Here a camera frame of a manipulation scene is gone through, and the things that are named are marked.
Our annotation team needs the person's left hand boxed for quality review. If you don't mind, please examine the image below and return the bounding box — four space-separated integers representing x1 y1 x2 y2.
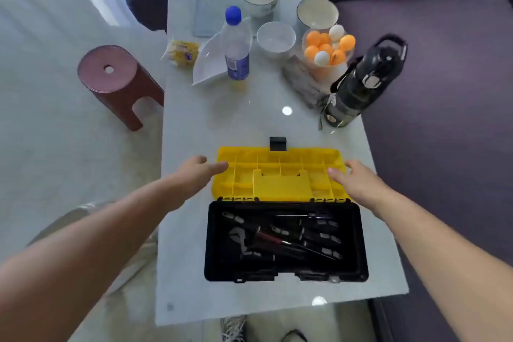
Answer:
170 155 229 212

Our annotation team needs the person's right hand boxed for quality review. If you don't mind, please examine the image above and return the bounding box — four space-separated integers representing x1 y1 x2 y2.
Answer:
327 160 392 218

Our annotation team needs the yellow toolbox lid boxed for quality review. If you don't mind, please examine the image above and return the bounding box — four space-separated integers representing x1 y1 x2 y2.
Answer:
211 137 352 202

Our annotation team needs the person's left forearm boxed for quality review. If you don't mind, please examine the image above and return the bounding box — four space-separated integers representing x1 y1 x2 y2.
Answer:
0 177 181 342

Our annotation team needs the person's right forearm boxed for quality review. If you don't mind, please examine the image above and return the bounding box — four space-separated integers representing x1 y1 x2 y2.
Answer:
374 189 513 342

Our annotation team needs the black thermos bottle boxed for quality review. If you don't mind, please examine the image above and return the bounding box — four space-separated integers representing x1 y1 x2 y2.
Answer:
320 33 409 129

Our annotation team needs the grey folded cloth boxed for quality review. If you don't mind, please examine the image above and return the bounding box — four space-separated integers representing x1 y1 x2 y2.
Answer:
281 56 330 110

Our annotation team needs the white leaf-shaped plate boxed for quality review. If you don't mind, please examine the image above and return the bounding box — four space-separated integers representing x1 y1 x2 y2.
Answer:
192 28 254 86

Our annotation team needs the clear glass bowl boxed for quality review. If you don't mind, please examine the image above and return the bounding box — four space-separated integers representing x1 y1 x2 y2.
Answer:
301 28 356 81

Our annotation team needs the yellow snack packet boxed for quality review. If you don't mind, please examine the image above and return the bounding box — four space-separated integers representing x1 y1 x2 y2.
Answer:
161 37 200 68

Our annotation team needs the black toolbox base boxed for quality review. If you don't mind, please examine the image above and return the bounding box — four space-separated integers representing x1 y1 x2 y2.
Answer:
204 198 369 284

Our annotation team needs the clear water bottle blue cap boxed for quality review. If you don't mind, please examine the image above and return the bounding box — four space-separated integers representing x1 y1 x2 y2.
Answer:
223 5 252 81

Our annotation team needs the dark red plastic stool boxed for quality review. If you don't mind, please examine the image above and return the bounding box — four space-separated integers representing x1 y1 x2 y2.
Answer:
77 45 165 132

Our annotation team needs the purple sofa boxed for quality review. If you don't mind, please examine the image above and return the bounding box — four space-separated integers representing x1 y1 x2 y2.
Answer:
125 0 513 342

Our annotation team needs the pile of ping pong balls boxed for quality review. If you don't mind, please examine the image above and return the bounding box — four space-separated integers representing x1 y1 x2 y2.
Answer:
304 24 356 67

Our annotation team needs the clear plastic stool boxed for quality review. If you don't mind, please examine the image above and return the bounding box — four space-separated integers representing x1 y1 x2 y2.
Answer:
26 201 161 297

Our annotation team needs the small white bowl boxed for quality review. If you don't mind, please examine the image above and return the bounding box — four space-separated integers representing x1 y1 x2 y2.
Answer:
256 21 297 59

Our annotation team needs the grey square glass mat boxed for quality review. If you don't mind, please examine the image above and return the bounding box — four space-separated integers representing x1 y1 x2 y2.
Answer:
194 0 242 38

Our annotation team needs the grey laced sneaker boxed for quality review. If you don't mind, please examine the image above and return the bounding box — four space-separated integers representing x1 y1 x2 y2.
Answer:
220 315 248 342

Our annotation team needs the black shoe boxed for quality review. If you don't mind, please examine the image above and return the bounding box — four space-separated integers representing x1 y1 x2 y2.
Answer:
281 329 308 342

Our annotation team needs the red-handled screwdriver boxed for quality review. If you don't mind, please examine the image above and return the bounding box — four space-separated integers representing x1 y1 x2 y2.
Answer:
256 231 294 247

